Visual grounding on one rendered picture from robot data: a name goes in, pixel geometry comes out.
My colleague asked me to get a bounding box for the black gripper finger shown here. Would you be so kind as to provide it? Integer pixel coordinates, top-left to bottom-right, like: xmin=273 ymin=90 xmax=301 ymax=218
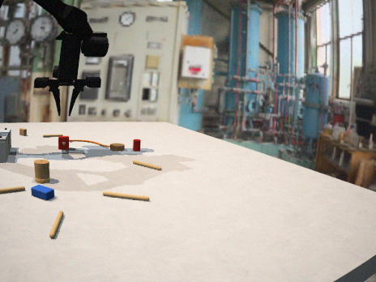
xmin=69 ymin=89 xmax=83 ymax=116
xmin=49 ymin=89 xmax=61 ymax=116

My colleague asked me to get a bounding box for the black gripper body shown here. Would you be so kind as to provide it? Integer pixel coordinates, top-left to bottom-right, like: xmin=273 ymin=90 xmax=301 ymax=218
xmin=34 ymin=55 xmax=101 ymax=90

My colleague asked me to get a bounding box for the small tan wooden cube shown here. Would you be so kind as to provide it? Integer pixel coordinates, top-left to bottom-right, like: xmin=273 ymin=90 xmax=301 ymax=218
xmin=19 ymin=128 xmax=27 ymax=135

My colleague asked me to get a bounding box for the red cylinder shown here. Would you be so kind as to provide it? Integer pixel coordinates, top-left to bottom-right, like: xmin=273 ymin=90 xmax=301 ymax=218
xmin=133 ymin=139 xmax=141 ymax=152

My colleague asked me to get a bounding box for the red cube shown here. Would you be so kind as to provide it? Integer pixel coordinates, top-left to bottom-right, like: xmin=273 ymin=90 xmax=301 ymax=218
xmin=58 ymin=136 xmax=69 ymax=150

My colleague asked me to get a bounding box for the wooden spool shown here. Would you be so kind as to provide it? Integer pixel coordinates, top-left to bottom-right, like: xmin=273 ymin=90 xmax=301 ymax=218
xmin=34 ymin=160 xmax=50 ymax=184

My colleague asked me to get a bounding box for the blue rectangular block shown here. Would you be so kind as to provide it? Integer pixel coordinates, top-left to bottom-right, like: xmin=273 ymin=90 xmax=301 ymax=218
xmin=31 ymin=185 xmax=55 ymax=201

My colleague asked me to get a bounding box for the tan round wooden disc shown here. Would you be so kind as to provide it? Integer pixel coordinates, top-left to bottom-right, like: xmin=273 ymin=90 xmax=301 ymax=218
xmin=110 ymin=143 xmax=125 ymax=152

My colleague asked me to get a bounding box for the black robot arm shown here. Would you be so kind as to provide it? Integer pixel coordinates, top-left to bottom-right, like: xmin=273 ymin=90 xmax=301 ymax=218
xmin=33 ymin=0 xmax=109 ymax=58

